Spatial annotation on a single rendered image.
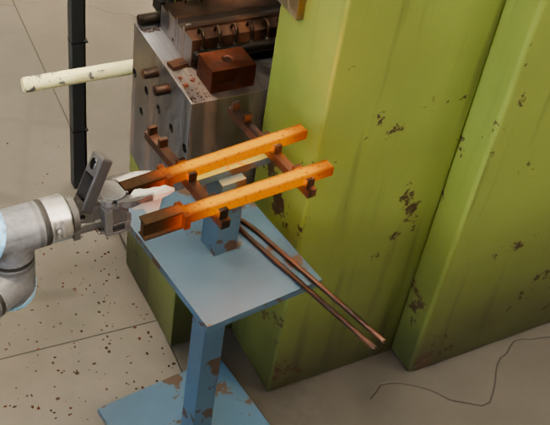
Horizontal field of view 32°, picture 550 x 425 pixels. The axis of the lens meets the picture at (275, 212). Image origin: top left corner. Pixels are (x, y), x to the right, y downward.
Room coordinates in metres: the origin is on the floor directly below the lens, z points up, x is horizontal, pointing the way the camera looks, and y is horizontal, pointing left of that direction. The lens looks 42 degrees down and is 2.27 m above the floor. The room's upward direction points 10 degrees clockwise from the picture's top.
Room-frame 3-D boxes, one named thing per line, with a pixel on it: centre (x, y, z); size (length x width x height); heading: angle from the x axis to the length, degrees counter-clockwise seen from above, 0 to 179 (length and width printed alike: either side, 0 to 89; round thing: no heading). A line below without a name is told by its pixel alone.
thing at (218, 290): (1.54, 0.11, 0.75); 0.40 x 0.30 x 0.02; 41
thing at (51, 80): (2.31, 0.60, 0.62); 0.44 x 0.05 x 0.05; 124
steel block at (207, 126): (2.15, 0.12, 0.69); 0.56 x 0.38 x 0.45; 124
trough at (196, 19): (2.17, 0.14, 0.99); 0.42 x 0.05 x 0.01; 124
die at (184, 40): (2.19, 0.16, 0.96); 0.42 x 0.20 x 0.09; 124
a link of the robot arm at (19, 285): (1.21, 0.48, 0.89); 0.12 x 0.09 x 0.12; 158
